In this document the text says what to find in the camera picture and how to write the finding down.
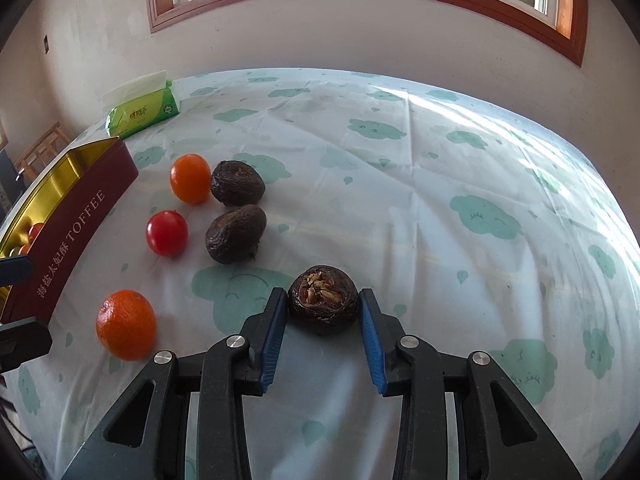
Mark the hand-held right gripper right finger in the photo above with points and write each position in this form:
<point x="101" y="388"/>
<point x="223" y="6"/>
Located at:
<point x="375" y="345"/>

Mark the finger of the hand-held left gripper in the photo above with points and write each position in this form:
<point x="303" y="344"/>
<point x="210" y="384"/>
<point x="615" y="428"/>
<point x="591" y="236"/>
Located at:
<point x="15" y="267"/>
<point x="22" y="342"/>

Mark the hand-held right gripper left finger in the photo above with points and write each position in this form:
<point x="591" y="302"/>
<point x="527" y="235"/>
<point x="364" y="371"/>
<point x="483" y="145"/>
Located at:
<point x="270" y="345"/>

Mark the red cherry tomato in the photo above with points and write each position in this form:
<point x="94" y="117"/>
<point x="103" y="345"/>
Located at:
<point x="166" y="233"/>
<point x="36" y="232"/>

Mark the dark brown water chestnut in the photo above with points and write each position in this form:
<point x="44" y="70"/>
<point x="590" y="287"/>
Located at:
<point x="322" y="310"/>
<point x="237" y="183"/>
<point x="235" y="234"/>

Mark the dark red tin box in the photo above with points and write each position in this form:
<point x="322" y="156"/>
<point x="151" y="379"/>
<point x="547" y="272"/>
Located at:
<point x="75" y="225"/>

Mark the small orange tomato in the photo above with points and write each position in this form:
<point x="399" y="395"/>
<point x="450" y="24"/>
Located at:
<point x="190" y="178"/>

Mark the dark furniture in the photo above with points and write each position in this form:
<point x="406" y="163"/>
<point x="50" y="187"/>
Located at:
<point x="7" y="175"/>

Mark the wooden chair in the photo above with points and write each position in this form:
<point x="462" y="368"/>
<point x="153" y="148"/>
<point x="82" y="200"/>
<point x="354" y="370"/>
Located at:
<point x="42" y="147"/>

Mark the green tissue pack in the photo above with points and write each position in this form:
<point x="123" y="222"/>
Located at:
<point x="145" y="112"/>

